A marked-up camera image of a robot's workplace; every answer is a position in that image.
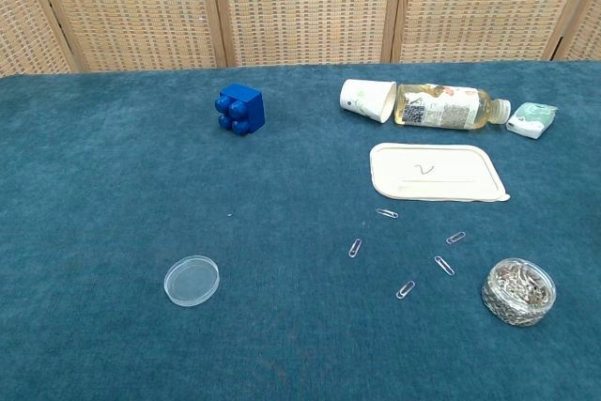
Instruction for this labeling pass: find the white rectangular tray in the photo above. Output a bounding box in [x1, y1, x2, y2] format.
[369, 142, 511, 204]

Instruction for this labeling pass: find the blue plastic building block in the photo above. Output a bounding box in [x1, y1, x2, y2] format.
[213, 84, 267, 135]

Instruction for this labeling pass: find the white paper cup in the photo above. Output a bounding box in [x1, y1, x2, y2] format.
[339, 79, 398, 125]

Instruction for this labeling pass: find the clear round plastic lid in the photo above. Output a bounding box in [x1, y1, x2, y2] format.
[163, 254, 221, 308]

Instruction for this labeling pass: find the blue velvet tablecloth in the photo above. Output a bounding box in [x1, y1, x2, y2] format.
[0, 58, 601, 401]

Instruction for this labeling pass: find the plastic bottle with yellow liquid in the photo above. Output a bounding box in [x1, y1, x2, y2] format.
[393, 83, 512, 131]

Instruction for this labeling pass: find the woven rattan screen panel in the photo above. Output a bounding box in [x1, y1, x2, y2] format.
[208, 0, 406, 69]
[556, 0, 601, 62]
[392, 0, 601, 64]
[27, 0, 236, 73]
[0, 0, 76, 78]

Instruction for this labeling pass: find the green white tissue pack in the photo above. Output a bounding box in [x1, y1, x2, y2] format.
[505, 101, 559, 141]

